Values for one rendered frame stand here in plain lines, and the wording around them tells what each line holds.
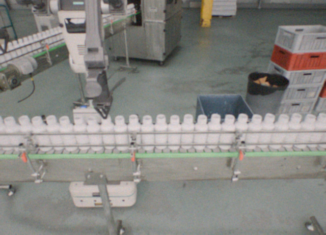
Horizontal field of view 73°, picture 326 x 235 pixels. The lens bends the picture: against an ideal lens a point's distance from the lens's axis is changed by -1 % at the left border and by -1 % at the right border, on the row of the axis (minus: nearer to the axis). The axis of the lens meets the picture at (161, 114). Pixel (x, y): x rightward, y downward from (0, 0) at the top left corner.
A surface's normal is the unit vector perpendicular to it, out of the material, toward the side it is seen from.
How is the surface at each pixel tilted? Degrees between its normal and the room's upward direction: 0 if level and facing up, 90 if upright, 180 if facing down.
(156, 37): 90
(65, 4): 90
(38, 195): 0
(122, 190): 31
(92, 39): 61
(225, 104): 90
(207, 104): 90
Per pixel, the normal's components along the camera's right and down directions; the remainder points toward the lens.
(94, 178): 0.01, 0.55
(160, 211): 0.00, -0.83
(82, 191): 0.01, -0.44
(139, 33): -0.30, 0.52
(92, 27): 0.01, 0.08
